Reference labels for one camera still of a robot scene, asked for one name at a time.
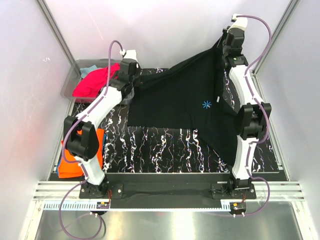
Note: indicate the right aluminium frame post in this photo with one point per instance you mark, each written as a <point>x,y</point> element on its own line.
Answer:
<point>290,9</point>

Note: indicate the pink t-shirt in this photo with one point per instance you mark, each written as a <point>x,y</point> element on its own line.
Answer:
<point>90,86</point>

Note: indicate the folded orange t-shirt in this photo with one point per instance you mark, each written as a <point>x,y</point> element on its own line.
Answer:
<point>70,165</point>

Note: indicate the clear plastic bin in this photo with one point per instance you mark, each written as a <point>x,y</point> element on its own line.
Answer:
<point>70,80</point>

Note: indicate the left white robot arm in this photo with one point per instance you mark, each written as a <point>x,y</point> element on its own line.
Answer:
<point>80,132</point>

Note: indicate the white slotted cable duct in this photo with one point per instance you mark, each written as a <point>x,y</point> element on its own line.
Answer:
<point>140,206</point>

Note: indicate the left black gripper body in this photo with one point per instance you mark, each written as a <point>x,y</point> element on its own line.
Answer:
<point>135,80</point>

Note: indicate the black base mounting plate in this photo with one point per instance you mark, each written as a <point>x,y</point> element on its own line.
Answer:
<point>162,190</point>

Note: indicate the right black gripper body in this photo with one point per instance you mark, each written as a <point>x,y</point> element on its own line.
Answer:
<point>224,47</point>

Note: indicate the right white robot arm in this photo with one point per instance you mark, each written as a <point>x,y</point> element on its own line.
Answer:
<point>252,120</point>

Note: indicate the black marbled table mat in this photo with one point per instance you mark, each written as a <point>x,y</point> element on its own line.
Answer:
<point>145,150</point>

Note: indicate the black polo shirt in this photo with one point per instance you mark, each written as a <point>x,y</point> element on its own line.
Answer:
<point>189,95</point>

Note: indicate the left aluminium frame post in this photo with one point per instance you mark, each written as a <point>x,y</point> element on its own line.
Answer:
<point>48,16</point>

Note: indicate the aluminium frame post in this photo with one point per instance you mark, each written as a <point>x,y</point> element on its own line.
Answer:
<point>290,9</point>
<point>48,16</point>

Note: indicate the aluminium front rail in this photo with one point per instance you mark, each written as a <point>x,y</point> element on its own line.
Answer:
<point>274,191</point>

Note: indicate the grey-blue t-shirt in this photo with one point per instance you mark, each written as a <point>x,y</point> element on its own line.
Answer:
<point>84,71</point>

